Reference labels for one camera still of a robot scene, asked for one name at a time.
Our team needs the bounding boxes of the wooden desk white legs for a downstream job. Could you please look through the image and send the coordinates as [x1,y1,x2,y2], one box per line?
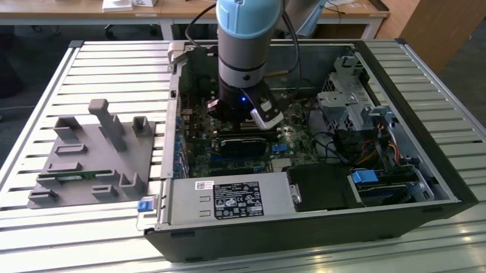
[0,0,391,40]

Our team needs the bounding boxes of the wooden cabinet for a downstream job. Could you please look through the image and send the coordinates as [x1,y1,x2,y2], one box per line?
[375,0,486,75]

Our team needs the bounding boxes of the green RAM stick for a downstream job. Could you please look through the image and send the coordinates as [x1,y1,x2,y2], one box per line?
[40,169,115,180]

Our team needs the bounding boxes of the hard disk in blue carrier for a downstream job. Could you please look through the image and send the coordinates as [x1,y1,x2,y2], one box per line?
[351,169,418,200]

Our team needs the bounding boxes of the black expansion slot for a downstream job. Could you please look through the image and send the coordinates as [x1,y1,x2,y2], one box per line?
[211,167,268,176]

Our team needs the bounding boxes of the black graphics card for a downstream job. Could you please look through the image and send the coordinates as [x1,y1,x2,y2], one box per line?
[218,136,268,159]

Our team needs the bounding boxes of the black open PC case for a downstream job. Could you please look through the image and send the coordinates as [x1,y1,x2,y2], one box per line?
[143,39,478,264]

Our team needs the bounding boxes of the silver perforated disk bay cage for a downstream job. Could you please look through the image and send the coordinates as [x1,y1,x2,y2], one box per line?
[316,55,383,133]

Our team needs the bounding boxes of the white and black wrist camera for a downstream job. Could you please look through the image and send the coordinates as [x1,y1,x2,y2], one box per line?
[250,88,284,131]

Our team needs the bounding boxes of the red orange power wires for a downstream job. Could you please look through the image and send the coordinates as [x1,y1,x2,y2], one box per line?
[379,140,402,162]

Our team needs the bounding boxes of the silver chipset heatsink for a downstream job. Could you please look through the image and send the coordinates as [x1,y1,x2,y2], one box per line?
[271,158,294,172]

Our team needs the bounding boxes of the yellow power wires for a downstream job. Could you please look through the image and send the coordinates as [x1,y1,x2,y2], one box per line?
[357,143,381,166]

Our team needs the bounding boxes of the green motherboard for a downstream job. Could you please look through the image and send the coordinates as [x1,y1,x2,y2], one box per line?
[175,90,338,179]

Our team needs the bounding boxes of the grey plastic parts rack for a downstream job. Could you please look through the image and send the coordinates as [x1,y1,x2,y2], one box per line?
[27,98,158,210]

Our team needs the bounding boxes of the RAM slot with white clips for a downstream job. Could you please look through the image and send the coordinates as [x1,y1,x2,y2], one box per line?
[218,129,280,134]
[219,135,280,141]

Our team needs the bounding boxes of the small dark wrist camera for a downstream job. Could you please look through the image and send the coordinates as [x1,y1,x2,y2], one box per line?
[206,98,224,117]

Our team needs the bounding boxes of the silver power supply with label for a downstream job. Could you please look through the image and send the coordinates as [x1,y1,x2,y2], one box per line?
[167,173,302,228]

